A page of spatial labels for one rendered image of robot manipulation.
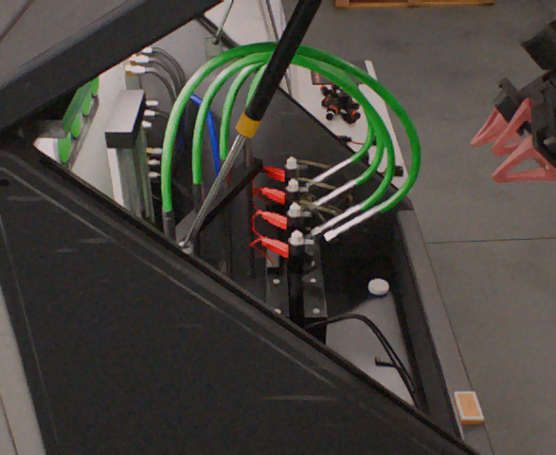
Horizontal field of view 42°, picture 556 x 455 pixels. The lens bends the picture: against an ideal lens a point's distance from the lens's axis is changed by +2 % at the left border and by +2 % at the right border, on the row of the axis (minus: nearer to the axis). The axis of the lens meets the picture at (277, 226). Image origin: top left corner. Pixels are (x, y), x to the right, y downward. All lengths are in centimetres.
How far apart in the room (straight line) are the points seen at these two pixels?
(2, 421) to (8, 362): 10
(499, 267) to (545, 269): 17
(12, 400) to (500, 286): 226
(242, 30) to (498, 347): 165
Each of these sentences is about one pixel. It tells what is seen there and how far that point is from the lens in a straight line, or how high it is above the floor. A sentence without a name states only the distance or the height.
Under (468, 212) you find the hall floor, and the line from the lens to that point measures 331.
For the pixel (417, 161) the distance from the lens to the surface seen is 108.
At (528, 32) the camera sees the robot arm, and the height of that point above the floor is 139.
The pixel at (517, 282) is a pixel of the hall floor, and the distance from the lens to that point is 295.
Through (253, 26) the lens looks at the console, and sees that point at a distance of 135.
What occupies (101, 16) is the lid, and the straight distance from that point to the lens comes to 61.
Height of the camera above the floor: 176
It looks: 35 degrees down
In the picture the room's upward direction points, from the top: straight up
